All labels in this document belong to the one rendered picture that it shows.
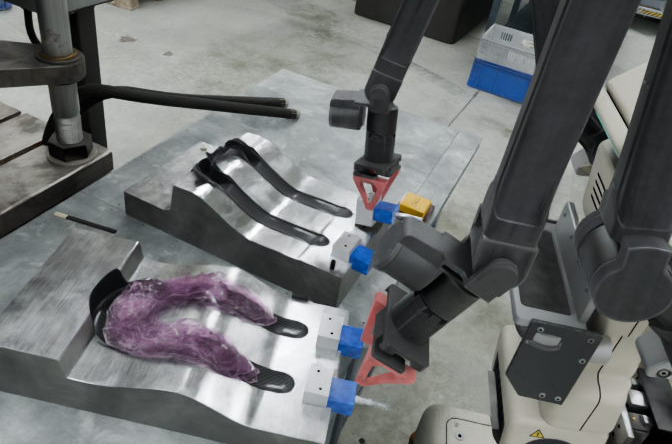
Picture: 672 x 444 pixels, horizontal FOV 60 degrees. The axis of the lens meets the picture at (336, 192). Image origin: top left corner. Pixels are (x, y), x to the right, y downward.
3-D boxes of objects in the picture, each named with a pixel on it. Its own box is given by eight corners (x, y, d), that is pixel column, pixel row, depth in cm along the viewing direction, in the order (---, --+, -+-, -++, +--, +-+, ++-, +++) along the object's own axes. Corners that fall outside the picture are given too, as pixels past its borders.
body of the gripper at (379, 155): (352, 172, 110) (355, 134, 107) (371, 156, 118) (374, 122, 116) (384, 179, 107) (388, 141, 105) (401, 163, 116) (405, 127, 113)
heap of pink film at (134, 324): (280, 308, 100) (285, 275, 95) (253, 395, 85) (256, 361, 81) (136, 276, 101) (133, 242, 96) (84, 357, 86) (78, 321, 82)
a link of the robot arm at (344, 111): (389, 88, 99) (397, 65, 106) (324, 81, 102) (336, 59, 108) (386, 145, 107) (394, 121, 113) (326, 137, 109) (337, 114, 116)
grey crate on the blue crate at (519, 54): (570, 68, 409) (579, 48, 400) (560, 86, 378) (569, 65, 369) (488, 42, 428) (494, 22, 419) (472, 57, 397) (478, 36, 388)
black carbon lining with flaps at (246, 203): (355, 218, 122) (362, 181, 116) (320, 261, 110) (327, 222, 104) (217, 161, 132) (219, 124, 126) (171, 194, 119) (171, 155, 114)
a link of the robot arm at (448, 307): (493, 301, 64) (489, 267, 69) (445, 269, 62) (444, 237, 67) (451, 333, 68) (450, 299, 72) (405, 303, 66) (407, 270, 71)
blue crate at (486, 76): (559, 94, 421) (571, 66, 409) (549, 114, 390) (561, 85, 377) (480, 68, 440) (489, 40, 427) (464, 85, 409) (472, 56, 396)
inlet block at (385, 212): (424, 228, 116) (427, 203, 114) (417, 238, 112) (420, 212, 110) (363, 214, 121) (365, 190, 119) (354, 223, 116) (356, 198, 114)
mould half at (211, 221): (385, 239, 129) (398, 190, 121) (334, 312, 109) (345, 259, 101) (200, 161, 143) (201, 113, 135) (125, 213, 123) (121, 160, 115)
